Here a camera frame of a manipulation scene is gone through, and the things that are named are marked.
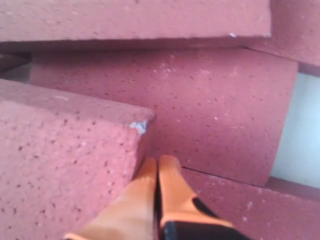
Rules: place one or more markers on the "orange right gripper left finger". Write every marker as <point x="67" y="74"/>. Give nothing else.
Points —
<point x="131" y="215"/>

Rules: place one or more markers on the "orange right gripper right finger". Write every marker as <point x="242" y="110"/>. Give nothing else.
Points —
<point x="183" y="214"/>

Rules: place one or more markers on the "angled red brick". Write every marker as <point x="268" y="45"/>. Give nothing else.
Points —
<point x="295" y="31"/>

